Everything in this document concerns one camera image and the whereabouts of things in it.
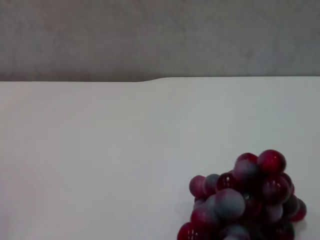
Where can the dark red grape bunch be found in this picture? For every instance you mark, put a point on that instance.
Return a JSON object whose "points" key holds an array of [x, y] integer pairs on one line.
{"points": [[237, 200]]}

